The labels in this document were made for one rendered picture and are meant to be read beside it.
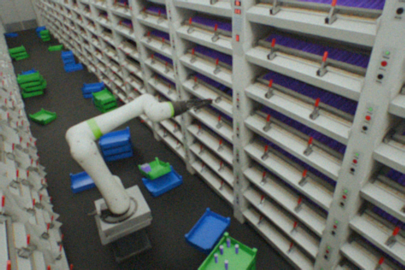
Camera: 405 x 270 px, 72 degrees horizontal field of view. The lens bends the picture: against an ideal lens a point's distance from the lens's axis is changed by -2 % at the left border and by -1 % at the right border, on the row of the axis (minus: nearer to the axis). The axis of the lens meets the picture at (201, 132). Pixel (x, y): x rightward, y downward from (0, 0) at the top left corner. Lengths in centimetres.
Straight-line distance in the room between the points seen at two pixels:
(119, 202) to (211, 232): 80
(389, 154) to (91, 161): 127
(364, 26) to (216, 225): 165
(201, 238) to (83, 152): 111
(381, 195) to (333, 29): 65
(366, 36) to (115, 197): 136
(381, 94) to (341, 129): 24
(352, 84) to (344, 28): 20
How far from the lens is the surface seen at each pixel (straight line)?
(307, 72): 124
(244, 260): 169
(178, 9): 202
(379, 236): 142
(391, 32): 104
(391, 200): 129
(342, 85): 116
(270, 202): 191
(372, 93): 110
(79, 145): 147
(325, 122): 128
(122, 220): 190
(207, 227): 222
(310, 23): 118
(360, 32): 108
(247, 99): 159
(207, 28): 181
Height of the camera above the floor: 176
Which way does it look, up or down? 33 degrees down
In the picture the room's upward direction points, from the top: 5 degrees counter-clockwise
